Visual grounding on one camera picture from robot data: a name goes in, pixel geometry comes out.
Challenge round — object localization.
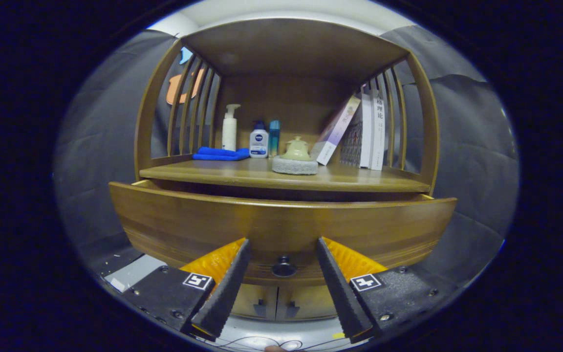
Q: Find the wooden countertop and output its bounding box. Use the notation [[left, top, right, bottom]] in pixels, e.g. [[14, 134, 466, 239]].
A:
[[140, 156, 431, 193]]

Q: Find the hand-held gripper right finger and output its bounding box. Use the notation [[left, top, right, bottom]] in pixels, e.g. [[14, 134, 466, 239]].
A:
[[317, 237, 458, 344]]

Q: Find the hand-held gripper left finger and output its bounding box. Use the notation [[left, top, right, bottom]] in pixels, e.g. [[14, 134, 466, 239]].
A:
[[121, 238, 252, 341]]

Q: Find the clear blue bottle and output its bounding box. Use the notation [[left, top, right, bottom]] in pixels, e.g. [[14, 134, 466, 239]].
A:
[[268, 120, 281, 158]]

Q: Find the dark patterned book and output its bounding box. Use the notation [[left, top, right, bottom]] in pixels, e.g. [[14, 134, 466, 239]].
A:
[[340, 115, 363, 168]]

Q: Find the white pump bottle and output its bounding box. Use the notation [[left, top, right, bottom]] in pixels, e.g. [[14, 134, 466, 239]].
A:
[[221, 104, 241, 151]]

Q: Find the wooden cabinet door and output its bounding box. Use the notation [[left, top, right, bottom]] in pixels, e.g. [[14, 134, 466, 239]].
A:
[[232, 285, 278, 321], [278, 286, 339, 321]]

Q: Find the wooden drawer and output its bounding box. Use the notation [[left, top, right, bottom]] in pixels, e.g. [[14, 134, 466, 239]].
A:
[[109, 181, 458, 286]]

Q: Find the blue folded cloth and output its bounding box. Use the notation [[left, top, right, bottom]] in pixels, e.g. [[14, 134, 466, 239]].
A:
[[193, 147, 251, 161]]

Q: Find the white blue lotion bottle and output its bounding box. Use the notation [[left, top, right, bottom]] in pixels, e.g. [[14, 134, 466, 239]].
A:
[[249, 121, 269, 158]]

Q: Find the white book black lettering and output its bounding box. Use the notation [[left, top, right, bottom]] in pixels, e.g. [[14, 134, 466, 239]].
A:
[[370, 90, 388, 171]]

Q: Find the wooden cabinet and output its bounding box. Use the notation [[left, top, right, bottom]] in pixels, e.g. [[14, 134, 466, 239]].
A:
[[134, 19, 441, 323]]

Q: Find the purple white book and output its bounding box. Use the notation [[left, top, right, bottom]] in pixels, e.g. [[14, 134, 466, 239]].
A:
[[310, 95, 362, 166]]

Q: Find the dark round drawer knob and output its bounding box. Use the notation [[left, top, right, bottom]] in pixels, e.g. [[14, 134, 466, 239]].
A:
[[272, 255, 298, 278]]

